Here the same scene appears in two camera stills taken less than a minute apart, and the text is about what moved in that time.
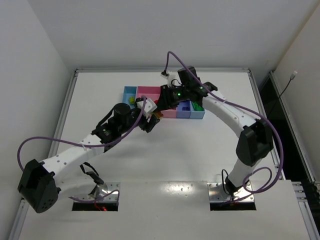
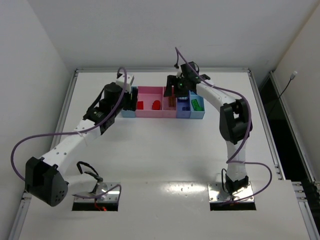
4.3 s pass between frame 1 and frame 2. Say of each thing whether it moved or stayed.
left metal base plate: stayed
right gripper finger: moved
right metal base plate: stayed
